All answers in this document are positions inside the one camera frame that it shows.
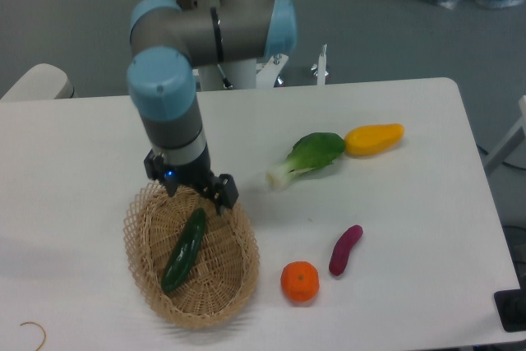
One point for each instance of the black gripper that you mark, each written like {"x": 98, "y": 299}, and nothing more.
{"x": 220, "y": 190}

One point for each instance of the green cucumber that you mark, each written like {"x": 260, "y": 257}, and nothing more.
{"x": 184, "y": 254}

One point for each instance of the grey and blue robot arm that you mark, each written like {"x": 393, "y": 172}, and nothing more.
{"x": 168, "y": 43}

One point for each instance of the woven wicker basket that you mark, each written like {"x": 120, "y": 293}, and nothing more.
{"x": 194, "y": 267}

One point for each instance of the green bok choy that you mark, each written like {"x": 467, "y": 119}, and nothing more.
{"x": 310, "y": 153}

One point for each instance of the orange tangerine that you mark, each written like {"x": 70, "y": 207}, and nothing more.
{"x": 300, "y": 281}

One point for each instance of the purple sweet potato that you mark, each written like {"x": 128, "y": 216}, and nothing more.
{"x": 342, "y": 249}

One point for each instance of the yellow mango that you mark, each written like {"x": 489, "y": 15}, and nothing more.
{"x": 373, "y": 139}

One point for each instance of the white chair armrest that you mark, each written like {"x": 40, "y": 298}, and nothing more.
{"x": 41, "y": 82}

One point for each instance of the black box at table edge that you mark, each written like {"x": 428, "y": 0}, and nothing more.
{"x": 510, "y": 305}

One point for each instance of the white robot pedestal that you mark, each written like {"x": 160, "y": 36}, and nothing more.
{"x": 243, "y": 75}

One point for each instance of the white metal frame leg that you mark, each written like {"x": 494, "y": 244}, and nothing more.
{"x": 509, "y": 142}

